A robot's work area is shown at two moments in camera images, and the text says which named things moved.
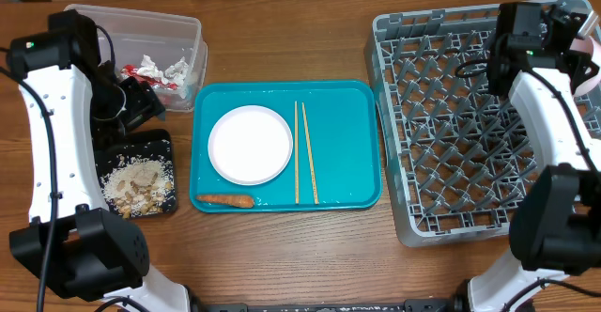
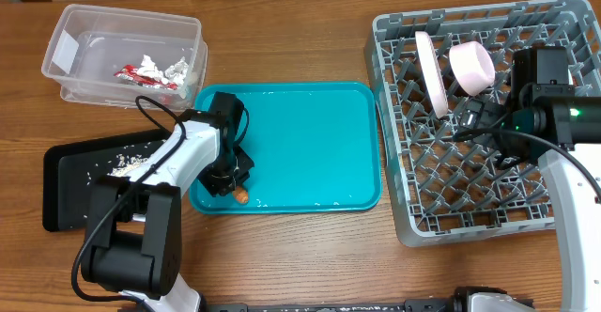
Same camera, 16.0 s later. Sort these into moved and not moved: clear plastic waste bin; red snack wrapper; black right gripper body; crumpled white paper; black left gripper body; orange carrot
Moved: orange carrot; black left gripper body; black right gripper body
Not moved: clear plastic waste bin; crumpled white paper; red snack wrapper
